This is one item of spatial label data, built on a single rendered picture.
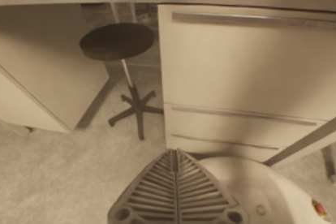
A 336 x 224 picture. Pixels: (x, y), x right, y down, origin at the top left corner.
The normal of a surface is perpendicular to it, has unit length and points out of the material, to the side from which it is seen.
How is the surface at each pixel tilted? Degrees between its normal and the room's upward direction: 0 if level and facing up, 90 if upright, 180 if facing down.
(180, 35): 90
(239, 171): 1
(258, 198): 0
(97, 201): 0
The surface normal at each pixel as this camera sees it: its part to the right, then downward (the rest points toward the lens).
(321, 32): -0.16, 0.77
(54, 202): -0.02, -0.62
